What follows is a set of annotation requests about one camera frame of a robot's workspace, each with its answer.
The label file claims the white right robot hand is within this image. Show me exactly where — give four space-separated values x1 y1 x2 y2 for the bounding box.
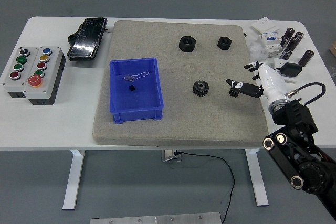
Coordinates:
226 61 291 103

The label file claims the large black gear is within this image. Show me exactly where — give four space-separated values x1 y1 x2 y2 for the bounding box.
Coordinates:
192 80 209 98

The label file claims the small black hex nut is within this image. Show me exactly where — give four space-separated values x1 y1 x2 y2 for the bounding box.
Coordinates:
217 36 232 51

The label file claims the large black hex nut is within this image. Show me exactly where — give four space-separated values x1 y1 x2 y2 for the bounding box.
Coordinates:
178 36 195 52

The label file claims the silver table control box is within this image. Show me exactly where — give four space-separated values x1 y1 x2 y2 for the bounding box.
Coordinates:
161 149 182 162

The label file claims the blue plastic box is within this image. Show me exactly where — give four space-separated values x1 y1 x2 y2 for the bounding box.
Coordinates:
109 57 165 124

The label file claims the grey button box with emergency stop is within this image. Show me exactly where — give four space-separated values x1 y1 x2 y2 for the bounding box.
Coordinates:
23 46 66 105

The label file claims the grey button box with selector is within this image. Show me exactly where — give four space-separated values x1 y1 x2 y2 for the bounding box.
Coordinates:
2 47 40 99

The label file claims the white square panel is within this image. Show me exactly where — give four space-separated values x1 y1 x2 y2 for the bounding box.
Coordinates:
272 57 299 84

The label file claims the crumpled clear plastic bag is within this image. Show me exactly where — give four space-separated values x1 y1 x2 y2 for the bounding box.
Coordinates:
248 39 269 63

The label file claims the white circuit breaker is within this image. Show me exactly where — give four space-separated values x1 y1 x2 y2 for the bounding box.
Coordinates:
259 29 284 58

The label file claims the grey-brown foam mat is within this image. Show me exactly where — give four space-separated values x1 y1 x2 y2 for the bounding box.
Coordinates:
92 20 269 148

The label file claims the white table leg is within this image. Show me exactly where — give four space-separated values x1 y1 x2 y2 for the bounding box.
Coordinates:
245 148 270 207
62 150 85 210

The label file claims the grey metal plate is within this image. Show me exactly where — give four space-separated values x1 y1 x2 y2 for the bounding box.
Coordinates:
90 211 223 224

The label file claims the black device in plastic wrap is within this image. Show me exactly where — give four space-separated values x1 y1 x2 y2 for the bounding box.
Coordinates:
66 17 108 61

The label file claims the black power adapter with cord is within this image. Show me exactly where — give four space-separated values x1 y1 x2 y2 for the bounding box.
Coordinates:
279 62 303 78

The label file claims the white flat switch panel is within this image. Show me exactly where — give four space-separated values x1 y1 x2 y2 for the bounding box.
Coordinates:
251 16 280 36

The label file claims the black floor cable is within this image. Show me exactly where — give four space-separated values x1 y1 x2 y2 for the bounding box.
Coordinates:
173 151 236 221

